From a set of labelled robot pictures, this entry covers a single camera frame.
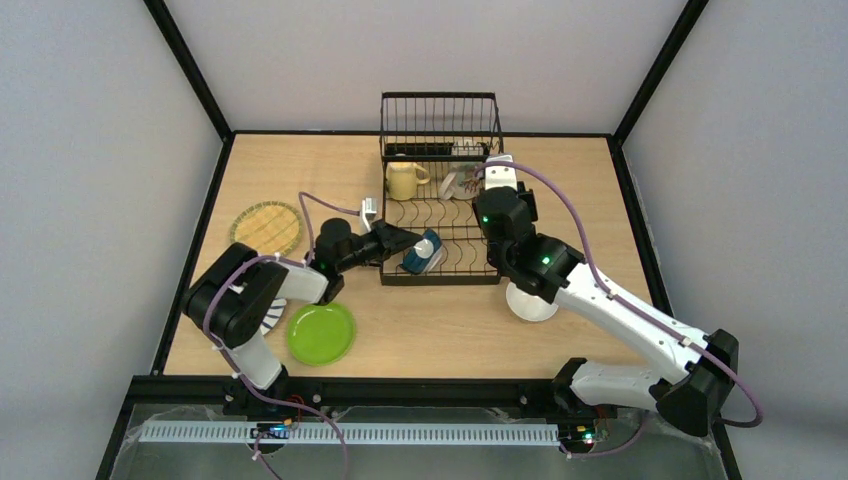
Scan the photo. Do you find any black rimmed white bowl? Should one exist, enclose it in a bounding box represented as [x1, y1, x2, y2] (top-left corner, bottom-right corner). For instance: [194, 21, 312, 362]
[400, 229, 445, 275]

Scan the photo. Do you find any yellow ceramic mug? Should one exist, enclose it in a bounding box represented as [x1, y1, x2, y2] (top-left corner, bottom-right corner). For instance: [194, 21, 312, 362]
[385, 153, 431, 201]

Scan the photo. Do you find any black wire dish rack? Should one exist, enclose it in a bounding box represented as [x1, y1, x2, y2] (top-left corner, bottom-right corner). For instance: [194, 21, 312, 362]
[379, 91, 503, 286]

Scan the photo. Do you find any plain white bowl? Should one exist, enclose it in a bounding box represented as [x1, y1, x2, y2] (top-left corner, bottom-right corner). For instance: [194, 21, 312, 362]
[505, 282, 559, 323]

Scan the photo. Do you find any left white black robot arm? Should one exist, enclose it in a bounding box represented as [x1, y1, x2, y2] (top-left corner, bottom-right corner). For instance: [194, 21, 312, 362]
[180, 218, 423, 390]

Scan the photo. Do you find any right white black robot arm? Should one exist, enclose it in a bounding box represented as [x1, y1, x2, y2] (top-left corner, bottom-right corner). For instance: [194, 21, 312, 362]
[472, 186, 739, 437]

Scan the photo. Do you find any woven bamboo plate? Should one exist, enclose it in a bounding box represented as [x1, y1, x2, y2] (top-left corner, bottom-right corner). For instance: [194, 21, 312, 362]
[228, 201, 305, 255]

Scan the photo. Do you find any green plastic plate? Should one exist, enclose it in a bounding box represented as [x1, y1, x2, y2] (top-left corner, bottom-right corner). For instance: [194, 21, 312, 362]
[286, 303, 357, 367]

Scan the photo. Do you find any blue striped white plate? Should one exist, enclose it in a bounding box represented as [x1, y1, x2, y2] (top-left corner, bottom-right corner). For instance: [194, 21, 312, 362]
[260, 298, 287, 335]

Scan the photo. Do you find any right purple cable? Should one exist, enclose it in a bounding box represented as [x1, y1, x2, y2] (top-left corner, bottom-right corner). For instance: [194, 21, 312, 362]
[474, 161, 764, 460]

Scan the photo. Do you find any purple cable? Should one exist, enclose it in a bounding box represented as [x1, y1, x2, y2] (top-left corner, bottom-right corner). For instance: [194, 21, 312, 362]
[202, 192, 350, 480]
[474, 161, 764, 460]

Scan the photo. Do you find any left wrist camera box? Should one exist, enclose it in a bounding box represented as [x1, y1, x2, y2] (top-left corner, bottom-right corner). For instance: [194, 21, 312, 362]
[359, 197, 378, 233]

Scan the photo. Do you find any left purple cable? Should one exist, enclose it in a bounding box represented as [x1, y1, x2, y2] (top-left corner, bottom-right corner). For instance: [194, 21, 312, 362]
[202, 192, 350, 480]

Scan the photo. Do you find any white slotted cable duct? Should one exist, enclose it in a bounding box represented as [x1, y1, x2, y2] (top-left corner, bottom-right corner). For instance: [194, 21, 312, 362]
[138, 420, 559, 447]

